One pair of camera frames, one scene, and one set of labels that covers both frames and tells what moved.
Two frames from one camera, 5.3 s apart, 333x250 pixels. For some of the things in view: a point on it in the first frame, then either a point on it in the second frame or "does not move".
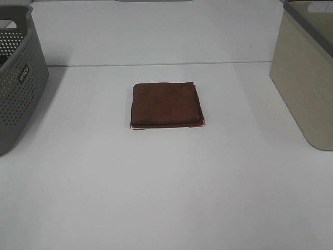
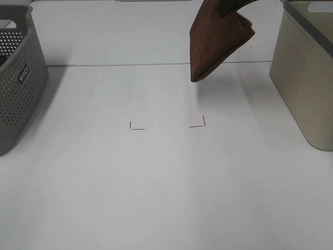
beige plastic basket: (302, 67) does not move
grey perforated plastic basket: (24, 73) does not move
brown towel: (165, 104) → (214, 38)
